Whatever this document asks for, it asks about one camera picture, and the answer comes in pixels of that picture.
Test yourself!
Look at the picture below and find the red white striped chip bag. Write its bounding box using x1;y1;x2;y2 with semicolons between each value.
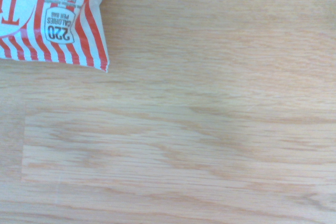
0;0;110;73

